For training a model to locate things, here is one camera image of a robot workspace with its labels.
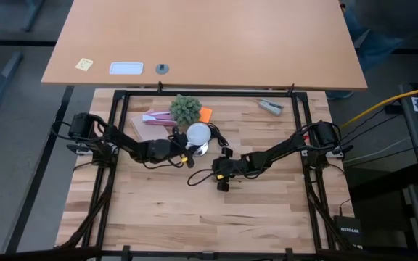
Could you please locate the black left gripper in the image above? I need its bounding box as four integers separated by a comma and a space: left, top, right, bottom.
168, 125, 197, 170

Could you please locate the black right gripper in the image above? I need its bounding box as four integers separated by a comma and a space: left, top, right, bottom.
211, 146, 249, 193

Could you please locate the chrome lamp socket base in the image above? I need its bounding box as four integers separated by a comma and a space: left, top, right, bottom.
193, 141, 210, 157

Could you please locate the white lightbulb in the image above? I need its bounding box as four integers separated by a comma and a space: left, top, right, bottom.
186, 122, 212, 146

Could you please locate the black lamp power cable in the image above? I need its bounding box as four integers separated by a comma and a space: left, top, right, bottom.
187, 122, 231, 188

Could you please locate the green potted plant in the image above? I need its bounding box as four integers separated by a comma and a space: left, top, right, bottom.
169, 94, 202, 127

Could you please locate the orange sticky note pad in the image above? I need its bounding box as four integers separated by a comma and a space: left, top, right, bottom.
198, 107, 213, 123

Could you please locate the pink stapler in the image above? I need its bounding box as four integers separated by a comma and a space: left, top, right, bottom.
142, 110, 178, 127

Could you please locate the brown notebook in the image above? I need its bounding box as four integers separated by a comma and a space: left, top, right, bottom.
128, 108, 171, 143

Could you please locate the grey stapler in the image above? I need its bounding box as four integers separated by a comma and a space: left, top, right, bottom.
258, 98, 285, 117

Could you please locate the white card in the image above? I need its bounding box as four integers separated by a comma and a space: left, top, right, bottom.
109, 62, 145, 76

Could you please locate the orange-brown desk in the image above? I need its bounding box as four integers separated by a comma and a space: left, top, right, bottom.
41, 0, 369, 91

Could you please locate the yellow sticky note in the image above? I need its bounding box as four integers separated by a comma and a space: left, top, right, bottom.
75, 57, 94, 72

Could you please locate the black network router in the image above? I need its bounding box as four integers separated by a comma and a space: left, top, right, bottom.
333, 215, 363, 249

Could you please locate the person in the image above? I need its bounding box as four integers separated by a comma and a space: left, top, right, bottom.
327, 0, 418, 101

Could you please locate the black metal table frame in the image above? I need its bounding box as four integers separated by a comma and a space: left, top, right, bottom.
54, 82, 362, 261

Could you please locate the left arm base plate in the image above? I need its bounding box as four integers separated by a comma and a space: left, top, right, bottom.
66, 143, 96, 156

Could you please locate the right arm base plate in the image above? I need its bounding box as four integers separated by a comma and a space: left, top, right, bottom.
301, 144, 355, 160

